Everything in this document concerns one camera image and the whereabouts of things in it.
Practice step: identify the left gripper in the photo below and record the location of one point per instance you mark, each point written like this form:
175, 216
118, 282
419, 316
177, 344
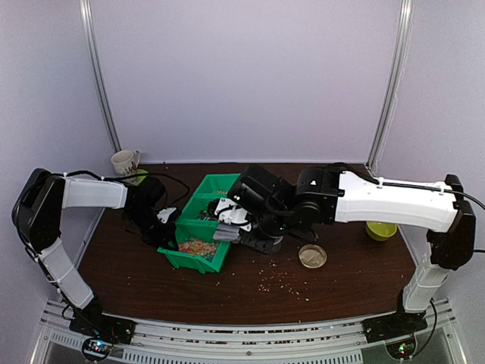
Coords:
167, 234

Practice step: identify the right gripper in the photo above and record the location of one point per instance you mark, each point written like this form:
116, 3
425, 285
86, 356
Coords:
256, 245

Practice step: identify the metal scoop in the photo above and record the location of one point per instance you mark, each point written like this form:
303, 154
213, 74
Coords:
227, 232

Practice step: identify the green bin compartment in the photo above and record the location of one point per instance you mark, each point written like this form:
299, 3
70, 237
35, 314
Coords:
195, 204
215, 182

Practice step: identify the green bin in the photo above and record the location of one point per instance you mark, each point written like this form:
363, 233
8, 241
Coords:
178, 259

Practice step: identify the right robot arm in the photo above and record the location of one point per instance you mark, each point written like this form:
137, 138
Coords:
441, 207

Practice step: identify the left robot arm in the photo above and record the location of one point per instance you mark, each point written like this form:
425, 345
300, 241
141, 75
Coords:
37, 212

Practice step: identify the lollipop candies pile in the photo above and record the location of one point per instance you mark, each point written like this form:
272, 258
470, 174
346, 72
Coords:
208, 213

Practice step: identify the star candies pile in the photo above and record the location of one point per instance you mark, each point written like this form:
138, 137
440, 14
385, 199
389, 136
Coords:
200, 248

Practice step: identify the green bowl behind bins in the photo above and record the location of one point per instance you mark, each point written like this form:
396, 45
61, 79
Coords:
141, 174

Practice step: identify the white ceramic mug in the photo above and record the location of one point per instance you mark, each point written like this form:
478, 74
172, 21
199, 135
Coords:
125, 162

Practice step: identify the clear plastic jar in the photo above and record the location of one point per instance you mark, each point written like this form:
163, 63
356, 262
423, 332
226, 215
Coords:
272, 246

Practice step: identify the gold jar lid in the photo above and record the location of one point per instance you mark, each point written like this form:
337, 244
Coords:
312, 256

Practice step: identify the green bowl right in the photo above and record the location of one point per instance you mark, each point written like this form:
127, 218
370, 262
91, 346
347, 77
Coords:
380, 231

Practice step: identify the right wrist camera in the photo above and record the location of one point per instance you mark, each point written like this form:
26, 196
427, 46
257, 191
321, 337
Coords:
253, 187

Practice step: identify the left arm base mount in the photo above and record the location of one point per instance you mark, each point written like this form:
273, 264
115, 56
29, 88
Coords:
113, 330

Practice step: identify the aluminium front rail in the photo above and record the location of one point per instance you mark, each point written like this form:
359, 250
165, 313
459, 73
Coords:
335, 341

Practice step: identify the right aluminium corner post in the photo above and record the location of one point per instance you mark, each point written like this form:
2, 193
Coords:
397, 68

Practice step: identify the aluminium corner post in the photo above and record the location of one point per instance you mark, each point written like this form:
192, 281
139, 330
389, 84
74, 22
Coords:
100, 88
397, 68

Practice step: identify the left aluminium corner post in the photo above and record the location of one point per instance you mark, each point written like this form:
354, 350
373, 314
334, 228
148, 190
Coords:
100, 88

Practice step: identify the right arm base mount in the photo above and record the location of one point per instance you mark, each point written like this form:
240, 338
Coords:
387, 327

